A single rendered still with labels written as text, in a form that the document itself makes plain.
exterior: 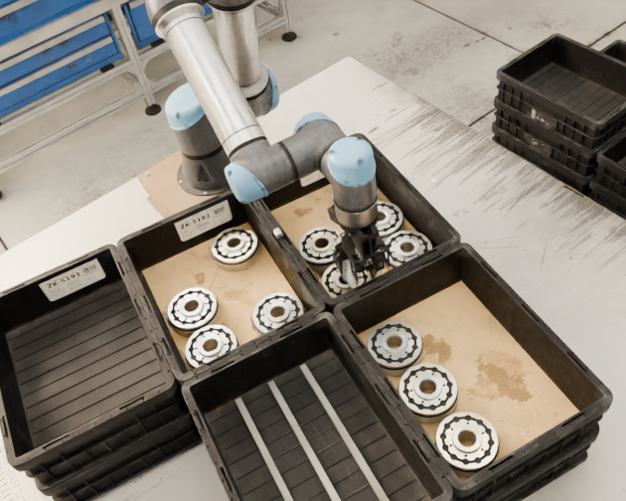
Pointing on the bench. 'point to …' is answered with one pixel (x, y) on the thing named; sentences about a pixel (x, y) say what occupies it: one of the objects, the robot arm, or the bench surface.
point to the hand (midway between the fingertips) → (360, 275)
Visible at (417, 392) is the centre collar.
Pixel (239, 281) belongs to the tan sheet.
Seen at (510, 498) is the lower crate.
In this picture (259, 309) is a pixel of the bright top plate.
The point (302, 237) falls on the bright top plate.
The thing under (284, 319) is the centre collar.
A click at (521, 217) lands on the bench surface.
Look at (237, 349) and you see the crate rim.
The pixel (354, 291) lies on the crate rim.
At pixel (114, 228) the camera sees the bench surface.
